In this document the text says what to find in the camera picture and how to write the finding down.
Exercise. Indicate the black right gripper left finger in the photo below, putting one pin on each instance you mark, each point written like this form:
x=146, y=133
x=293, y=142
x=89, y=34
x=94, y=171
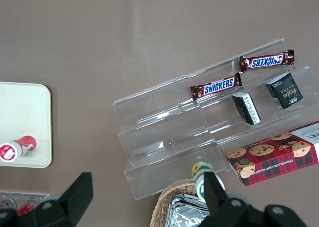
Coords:
x=72, y=199

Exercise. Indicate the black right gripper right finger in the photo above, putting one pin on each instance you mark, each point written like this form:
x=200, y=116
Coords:
x=219, y=202

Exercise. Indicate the light wicker basket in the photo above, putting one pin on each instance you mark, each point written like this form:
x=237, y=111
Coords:
x=162, y=202

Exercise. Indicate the cream plastic tray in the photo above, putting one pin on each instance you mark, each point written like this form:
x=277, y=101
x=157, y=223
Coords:
x=25, y=112

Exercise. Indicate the clear acrylic bottle rack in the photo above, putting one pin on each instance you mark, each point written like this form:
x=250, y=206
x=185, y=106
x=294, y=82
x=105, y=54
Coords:
x=37, y=195

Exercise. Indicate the stacked foil containers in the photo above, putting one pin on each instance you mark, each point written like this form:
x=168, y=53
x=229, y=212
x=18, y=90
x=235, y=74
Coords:
x=184, y=214

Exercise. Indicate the green white sunflower bottle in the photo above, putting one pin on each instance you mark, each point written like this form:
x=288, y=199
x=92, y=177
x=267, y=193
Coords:
x=202, y=168

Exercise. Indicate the red tartan cookie box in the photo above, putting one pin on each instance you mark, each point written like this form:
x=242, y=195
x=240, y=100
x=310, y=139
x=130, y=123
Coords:
x=274, y=157

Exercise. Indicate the red lidded yogurt cup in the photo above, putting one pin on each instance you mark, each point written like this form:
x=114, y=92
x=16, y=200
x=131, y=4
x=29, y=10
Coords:
x=25, y=143

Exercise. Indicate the black box white label side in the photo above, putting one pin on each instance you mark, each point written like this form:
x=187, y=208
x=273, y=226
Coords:
x=246, y=108

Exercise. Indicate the clear acrylic stepped display stand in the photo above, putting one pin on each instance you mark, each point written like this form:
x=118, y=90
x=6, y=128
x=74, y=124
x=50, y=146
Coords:
x=162, y=112

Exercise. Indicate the Snickers chocolate bar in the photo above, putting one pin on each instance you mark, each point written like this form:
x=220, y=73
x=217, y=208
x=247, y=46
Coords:
x=216, y=86
x=266, y=60

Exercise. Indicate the black box gold print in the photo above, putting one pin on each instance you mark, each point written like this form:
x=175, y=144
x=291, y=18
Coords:
x=286, y=91

